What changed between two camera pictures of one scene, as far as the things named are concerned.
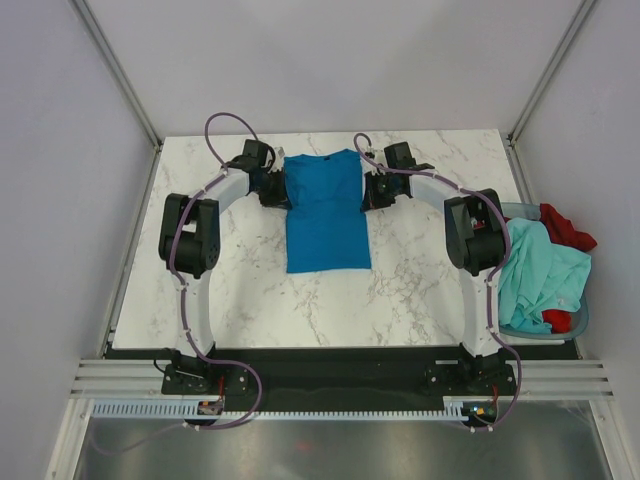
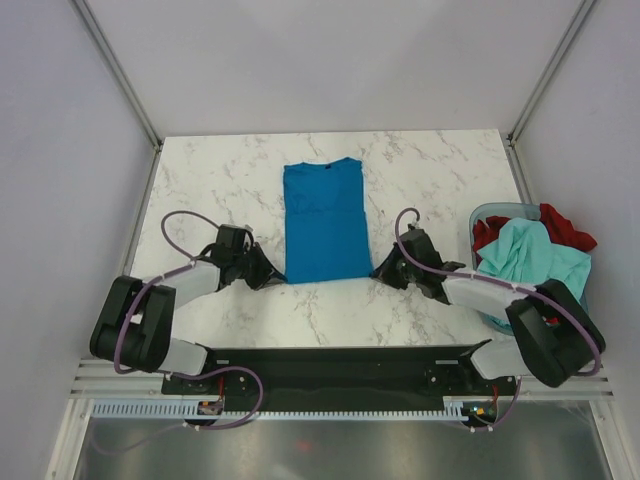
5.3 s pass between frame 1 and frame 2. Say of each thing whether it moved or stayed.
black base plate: stayed
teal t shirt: stayed
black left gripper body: moved
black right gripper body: moved
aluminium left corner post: stayed
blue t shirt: moved
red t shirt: stayed
